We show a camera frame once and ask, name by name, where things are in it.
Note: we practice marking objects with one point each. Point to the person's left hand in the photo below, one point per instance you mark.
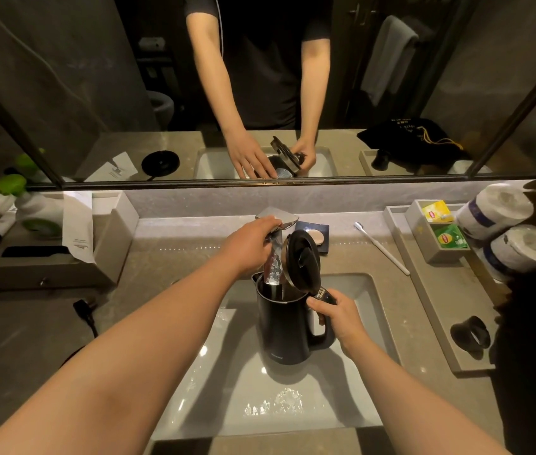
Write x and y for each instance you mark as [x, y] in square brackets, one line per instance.
[246, 248]

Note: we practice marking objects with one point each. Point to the person's right hand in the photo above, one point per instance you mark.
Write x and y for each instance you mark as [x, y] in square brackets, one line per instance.
[341, 322]

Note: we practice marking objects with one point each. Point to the chrome faucet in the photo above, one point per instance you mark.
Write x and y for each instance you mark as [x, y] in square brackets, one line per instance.
[277, 213]

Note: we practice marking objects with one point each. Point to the black electric kettle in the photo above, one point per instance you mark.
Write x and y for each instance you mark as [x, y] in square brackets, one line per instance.
[282, 331]

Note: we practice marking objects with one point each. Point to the white rectangular sink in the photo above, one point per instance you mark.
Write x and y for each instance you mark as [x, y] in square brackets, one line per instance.
[230, 393]

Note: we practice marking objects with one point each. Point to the person's right forearm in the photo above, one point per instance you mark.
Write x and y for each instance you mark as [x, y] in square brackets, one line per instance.
[415, 407]

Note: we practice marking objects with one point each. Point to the person's left forearm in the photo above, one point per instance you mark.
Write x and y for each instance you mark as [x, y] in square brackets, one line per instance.
[130, 364]

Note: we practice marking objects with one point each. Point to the beige stone countertop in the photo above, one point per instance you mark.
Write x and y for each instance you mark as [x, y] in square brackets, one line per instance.
[177, 251]

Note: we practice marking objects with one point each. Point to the round beige soap bar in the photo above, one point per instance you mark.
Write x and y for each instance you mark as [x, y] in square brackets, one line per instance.
[317, 238]

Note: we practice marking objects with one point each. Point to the black square soap dish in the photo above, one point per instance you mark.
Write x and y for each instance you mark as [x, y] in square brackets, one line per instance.
[322, 227]

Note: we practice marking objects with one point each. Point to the white toothbrush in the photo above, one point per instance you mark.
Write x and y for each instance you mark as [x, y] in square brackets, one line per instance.
[381, 248]

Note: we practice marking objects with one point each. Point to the long grey tray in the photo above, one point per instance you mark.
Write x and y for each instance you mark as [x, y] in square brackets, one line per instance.
[443, 298]

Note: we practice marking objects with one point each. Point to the grey tea bag box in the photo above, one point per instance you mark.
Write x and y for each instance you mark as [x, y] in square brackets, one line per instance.
[422, 241]

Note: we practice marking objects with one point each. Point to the black cup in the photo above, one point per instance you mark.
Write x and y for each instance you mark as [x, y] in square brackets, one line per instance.
[462, 336]

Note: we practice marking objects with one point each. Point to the grey amenity organizer tray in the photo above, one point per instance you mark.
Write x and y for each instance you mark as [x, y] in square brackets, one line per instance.
[116, 241]

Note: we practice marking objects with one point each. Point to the green tea bag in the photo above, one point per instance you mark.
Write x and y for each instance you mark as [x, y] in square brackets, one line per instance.
[450, 236]

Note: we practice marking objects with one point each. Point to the yellow tea bag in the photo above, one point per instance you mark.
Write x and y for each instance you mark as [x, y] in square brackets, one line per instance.
[437, 212]

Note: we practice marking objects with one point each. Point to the white paper packet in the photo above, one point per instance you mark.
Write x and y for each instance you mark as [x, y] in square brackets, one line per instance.
[77, 227]

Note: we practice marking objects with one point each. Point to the black power plug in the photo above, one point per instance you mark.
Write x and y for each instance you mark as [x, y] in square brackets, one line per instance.
[84, 312]

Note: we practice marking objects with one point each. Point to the white toilet paper roll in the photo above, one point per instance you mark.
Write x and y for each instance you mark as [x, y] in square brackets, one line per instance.
[519, 255]
[491, 213]

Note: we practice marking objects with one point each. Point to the black cloth bag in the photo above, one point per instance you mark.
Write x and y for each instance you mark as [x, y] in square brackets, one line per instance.
[528, 364]

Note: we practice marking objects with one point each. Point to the white pump bottle green cap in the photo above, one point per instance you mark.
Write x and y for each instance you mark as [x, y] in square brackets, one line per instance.
[35, 213]

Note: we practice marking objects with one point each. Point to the small white tube black cap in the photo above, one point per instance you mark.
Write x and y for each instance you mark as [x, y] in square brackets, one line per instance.
[2, 227]

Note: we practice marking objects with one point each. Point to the black framed wall mirror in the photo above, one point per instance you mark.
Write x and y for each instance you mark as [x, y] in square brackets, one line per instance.
[83, 89]

